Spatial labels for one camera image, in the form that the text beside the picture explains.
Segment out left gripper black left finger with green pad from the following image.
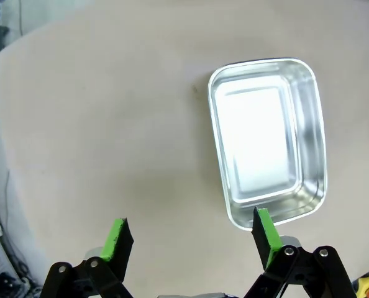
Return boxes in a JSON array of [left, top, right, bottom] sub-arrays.
[[38, 217, 135, 298]]

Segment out rectangular steel container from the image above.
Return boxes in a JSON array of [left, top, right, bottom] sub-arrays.
[[207, 57, 328, 231]]

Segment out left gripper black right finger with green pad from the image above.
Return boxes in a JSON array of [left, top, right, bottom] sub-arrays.
[[243, 207, 358, 298]]

